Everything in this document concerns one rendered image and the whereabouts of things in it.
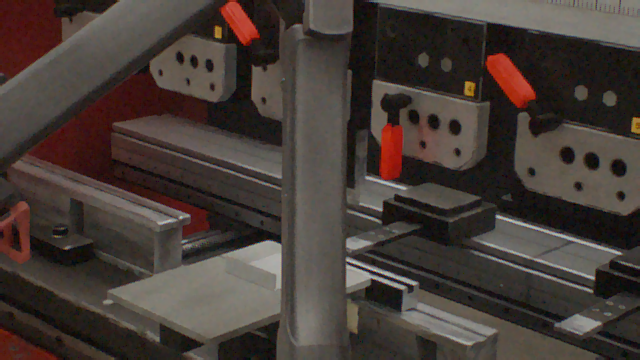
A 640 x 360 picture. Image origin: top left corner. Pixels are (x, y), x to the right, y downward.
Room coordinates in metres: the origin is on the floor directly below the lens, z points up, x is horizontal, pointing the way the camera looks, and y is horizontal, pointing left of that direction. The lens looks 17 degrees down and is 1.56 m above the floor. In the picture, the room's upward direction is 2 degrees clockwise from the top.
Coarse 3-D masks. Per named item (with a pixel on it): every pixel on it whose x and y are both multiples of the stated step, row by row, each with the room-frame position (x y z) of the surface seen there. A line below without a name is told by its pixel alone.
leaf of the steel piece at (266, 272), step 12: (228, 264) 1.41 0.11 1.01; (240, 264) 1.39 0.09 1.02; (252, 264) 1.44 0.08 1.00; (264, 264) 1.44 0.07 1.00; (276, 264) 1.44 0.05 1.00; (240, 276) 1.39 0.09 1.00; (252, 276) 1.38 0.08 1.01; (264, 276) 1.37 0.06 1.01; (276, 276) 1.40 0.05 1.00; (276, 288) 1.36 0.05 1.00
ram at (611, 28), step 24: (384, 0) 1.38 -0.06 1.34; (408, 0) 1.36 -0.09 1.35; (432, 0) 1.34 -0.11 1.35; (456, 0) 1.32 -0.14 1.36; (480, 0) 1.29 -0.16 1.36; (504, 0) 1.27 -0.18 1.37; (528, 0) 1.25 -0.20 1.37; (504, 24) 1.27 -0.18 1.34; (528, 24) 1.25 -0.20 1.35; (552, 24) 1.23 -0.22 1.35; (576, 24) 1.22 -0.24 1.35; (600, 24) 1.20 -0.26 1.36; (624, 24) 1.18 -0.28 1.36
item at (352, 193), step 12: (348, 132) 1.45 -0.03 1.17; (360, 132) 1.45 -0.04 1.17; (348, 144) 1.45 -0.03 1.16; (360, 144) 1.45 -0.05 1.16; (348, 156) 1.45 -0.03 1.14; (360, 156) 1.45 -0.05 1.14; (348, 168) 1.45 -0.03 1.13; (360, 168) 1.45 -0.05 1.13; (348, 180) 1.45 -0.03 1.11; (360, 180) 1.45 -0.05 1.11; (348, 192) 1.46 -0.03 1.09
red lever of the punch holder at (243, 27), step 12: (228, 12) 1.50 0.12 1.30; (240, 12) 1.50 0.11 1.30; (240, 24) 1.49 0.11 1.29; (252, 24) 1.49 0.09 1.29; (240, 36) 1.48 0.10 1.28; (252, 36) 1.48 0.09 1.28; (252, 48) 1.48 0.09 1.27; (264, 48) 1.48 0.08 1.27; (252, 60) 1.46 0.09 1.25; (264, 60) 1.46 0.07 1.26; (276, 60) 1.47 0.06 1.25
